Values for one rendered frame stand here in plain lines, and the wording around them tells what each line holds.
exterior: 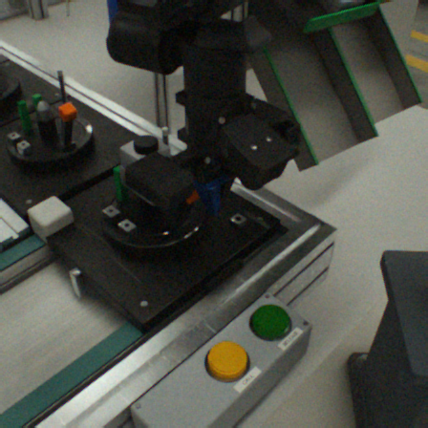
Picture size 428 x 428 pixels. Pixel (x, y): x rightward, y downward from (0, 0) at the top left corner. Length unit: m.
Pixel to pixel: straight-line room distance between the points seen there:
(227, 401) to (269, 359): 0.07
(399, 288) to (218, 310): 0.21
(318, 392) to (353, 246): 0.27
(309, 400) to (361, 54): 0.56
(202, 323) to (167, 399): 0.10
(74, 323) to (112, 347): 0.09
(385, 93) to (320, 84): 0.15
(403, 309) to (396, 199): 0.47
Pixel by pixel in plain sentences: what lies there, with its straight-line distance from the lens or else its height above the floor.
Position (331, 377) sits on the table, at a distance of 0.68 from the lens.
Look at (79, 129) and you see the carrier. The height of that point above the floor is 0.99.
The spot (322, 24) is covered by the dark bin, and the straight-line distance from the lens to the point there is 0.67.
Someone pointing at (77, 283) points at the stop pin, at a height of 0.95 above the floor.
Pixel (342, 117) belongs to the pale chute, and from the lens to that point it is 0.82.
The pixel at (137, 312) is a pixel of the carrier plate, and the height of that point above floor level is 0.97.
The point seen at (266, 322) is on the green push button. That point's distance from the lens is 0.57.
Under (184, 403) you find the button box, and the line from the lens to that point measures 0.53.
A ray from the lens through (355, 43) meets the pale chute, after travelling 0.92.
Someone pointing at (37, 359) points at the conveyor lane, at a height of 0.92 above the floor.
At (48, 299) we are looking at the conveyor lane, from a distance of 0.69.
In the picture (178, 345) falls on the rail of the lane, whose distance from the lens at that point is 0.57.
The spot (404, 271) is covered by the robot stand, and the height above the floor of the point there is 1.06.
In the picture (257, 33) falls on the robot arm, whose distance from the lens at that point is 0.44.
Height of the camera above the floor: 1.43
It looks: 41 degrees down
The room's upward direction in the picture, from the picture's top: straight up
